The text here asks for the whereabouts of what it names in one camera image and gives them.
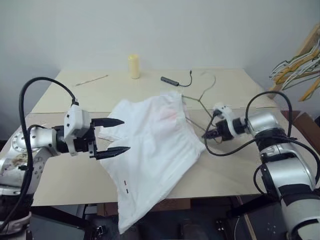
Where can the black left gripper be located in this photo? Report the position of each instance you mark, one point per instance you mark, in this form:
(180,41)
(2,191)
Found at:
(83,143)

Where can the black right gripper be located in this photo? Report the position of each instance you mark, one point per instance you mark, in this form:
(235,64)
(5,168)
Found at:
(222,128)

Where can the white garment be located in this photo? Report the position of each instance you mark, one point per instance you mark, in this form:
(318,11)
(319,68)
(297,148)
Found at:
(150,140)

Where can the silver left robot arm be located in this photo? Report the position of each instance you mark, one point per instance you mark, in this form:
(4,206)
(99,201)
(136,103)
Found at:
(37,137)

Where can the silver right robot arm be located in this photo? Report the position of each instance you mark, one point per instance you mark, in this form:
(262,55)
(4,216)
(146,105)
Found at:
(265,122)

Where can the yellow hanger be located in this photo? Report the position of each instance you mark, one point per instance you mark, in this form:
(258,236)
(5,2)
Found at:
(310,90)

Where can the wooden hanger rack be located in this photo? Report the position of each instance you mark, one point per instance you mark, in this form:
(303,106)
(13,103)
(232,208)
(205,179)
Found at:
(307,40)

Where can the thin white stick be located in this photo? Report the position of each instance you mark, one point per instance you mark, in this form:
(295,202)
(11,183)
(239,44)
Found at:
(91,80)

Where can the cream plastic bottle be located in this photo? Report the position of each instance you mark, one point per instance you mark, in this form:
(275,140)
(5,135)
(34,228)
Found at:
(134,67)

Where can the brown cardboard box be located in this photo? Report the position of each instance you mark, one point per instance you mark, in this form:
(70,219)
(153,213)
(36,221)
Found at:
(306,122)

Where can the thin wooden slat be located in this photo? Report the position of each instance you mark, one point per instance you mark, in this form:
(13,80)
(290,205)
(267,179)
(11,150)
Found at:
(250,227)

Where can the black panel under table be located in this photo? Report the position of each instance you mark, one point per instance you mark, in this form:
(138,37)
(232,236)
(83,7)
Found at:
(50,225)

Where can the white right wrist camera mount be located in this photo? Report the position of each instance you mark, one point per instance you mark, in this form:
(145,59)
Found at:
(225,110)

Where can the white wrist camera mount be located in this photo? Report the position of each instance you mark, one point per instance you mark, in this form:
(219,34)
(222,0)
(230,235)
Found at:
(225,110)
(76,122)

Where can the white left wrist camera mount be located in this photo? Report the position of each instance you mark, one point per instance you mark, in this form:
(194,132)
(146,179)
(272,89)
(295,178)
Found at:
(76,122)

